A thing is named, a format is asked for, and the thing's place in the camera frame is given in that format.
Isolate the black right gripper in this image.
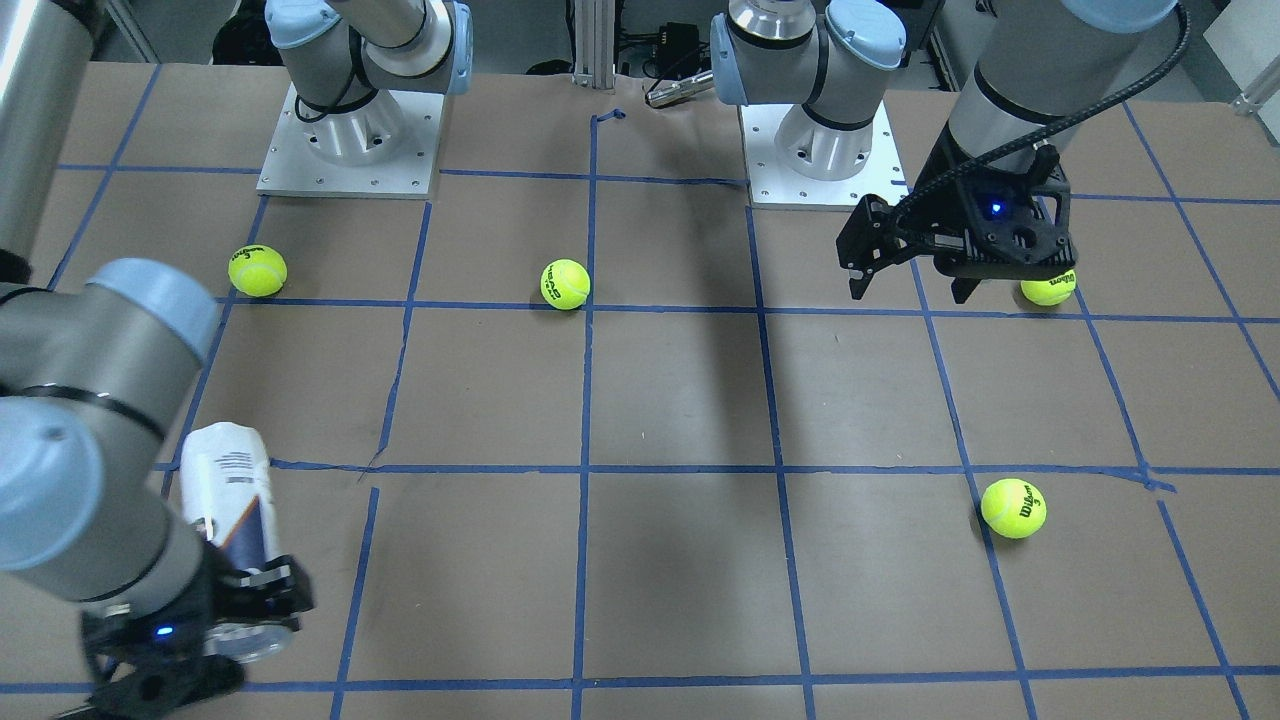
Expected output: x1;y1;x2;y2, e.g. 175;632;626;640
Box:
76;556;315;719

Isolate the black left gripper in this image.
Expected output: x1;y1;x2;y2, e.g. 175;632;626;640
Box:
836;143;1078;304

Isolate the tennis ball can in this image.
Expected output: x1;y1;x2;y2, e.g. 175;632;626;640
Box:
179;421;293;664

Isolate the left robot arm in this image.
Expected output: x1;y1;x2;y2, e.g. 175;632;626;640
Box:
709;1;1193;304

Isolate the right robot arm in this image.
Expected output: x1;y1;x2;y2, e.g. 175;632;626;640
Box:
3;1;314;719

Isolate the tennis ball near base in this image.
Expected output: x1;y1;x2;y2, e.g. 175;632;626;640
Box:
1019;270;1076;307

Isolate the tennis ball front Wilson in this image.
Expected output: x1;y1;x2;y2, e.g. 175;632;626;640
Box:
979;478;1048;539

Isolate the tennis ball centre Head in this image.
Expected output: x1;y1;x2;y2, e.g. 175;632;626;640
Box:
539;258;591;311

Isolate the silver metal cylinder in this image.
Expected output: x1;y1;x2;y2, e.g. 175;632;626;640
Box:
644;69;716;109

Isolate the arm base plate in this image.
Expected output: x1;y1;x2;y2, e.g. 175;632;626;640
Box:
256;87;447;200
739;104;909;211

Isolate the aluminium frame post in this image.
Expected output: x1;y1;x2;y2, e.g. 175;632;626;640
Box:
570;0;618;94

